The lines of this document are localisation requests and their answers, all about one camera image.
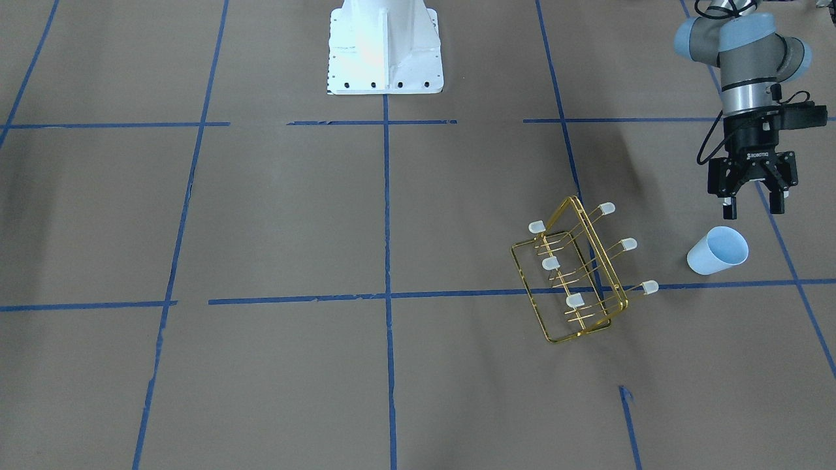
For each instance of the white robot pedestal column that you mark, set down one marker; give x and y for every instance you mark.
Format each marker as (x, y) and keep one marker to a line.
(379, 47)

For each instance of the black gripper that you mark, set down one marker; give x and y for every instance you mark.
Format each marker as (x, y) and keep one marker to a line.
(754, 138)

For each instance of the gold wire cup holder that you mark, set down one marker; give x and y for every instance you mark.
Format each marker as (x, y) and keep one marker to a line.
(568, 272)

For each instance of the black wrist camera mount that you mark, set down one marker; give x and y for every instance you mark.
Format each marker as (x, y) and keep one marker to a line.
(799, 112)

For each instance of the light blue plastic cup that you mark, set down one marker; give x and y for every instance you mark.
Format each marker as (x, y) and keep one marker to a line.
(719, 249)

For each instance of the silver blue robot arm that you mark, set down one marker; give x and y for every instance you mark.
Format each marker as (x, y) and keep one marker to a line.
(753, 60)

